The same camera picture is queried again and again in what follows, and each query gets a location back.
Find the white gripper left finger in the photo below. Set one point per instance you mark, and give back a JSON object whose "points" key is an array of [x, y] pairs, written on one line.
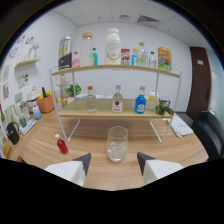
{"points": [[71, 170]]}

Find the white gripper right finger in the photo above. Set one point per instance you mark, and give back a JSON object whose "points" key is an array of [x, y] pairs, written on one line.
{"points": [[158, 168]]}

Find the small red syrup bottle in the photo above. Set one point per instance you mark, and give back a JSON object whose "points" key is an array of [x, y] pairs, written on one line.
{"points": [[62, 146]]}

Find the yellow drink can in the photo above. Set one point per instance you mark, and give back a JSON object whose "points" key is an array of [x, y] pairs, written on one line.
{"points": [[164, 59]]}

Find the clear bottle with green cap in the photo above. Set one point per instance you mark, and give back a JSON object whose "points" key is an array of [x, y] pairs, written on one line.
{"points": [[142, 56]]}

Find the glass cup of green limes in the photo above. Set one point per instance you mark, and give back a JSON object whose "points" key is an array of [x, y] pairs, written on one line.
{"points": [[160, 108]]}

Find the yellow and white cup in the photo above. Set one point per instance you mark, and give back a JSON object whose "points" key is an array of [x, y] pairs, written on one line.
{"points": [[152, 95]]}

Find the clear vodka bottle red label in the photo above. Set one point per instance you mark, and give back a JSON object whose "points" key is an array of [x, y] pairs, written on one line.
{"points": [[117, 101]]}

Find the clear drinking glass with ice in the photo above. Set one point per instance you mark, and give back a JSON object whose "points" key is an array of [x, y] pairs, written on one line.
{"points": [[117, 148]]}

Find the black chair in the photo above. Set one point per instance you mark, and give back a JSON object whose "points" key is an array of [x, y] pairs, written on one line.
{"points": [[208, 133]]}

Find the white tray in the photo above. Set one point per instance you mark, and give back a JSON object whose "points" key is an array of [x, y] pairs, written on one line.
{"points": [[27, 127]]}

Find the white bottle with blue base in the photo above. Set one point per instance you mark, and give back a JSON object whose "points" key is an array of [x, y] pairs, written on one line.
{"points": [[37, 112]]}

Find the blue gin bottle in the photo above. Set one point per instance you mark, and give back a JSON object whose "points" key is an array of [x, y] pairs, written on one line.
{"points": [[140, 103]]}

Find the black bag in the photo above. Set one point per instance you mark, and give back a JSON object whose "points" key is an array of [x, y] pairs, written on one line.
{"points": [[13, 134]]}

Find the clear bottle with orange cap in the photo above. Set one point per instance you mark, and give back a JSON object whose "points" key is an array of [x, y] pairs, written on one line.
{"points": [[91, 103]]}

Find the orange storage container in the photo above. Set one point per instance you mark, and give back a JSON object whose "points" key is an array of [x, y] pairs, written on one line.
{"points": [[46, 105]]}

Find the blue rimmed bowl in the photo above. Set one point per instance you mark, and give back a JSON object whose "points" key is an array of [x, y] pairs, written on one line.
{"points": [[81, 96]]}

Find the green potted plant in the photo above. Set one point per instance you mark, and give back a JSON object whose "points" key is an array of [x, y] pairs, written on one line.
{"points": [[73, 90]]}

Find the dark brown door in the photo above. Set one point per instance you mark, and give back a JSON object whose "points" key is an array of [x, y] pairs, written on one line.
{"points": [[198, 83]]}

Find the small clear bottle blue cap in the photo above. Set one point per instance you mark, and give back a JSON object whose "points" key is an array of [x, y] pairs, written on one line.
{"points": [[152, 61]]}

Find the small pink bottle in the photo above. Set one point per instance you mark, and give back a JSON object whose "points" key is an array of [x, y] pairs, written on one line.
{"points": [[76, 61]]}

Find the small teal bottle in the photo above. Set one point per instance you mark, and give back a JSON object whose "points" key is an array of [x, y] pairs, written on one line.
{"points": [[95, 58]]}

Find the black and yellow can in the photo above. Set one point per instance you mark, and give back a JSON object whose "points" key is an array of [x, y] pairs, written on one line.
{"points": [[65, 55]]}

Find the red and white box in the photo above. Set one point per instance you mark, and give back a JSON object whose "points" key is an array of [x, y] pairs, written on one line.
{"points": [[125, 57]]}

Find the glass jar with cork lid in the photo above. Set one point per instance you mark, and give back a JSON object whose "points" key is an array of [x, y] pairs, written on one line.
{"points": [[86, 50]]}

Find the large white bottle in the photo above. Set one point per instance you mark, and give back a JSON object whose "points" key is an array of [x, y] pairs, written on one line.
{"points": [[113, 48]]}

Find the ceiling air vent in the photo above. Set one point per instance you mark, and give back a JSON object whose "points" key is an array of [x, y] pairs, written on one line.
{"points": [[148, 19]]}

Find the square ceiling fixture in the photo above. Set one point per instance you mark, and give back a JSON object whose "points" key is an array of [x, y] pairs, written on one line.
{"points": [[124, 16]]}

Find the white frame wooden shelf rack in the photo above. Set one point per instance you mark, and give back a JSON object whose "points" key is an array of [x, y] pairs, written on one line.
{"points": [[103, 106]]}

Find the wooden wall shelf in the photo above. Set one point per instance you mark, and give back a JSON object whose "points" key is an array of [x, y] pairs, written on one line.
{"points": [[28, 62]]}

